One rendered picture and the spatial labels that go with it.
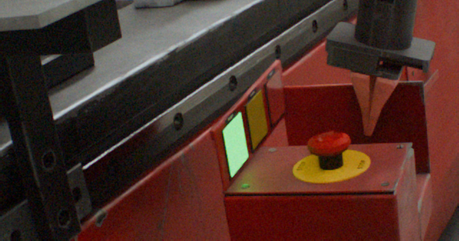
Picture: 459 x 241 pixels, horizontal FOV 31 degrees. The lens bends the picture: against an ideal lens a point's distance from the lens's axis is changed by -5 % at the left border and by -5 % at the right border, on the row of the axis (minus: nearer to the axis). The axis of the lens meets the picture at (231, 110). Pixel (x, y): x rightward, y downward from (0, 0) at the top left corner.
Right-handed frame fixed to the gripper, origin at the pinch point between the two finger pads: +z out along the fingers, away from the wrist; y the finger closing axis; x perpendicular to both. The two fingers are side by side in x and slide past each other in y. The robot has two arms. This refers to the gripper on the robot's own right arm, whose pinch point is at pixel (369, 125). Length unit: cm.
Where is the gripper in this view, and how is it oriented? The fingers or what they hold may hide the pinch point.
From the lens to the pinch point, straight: 88.0
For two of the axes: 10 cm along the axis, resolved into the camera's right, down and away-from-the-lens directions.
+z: -0.9, 9.1, 4.0
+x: -3.3, 3.5, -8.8
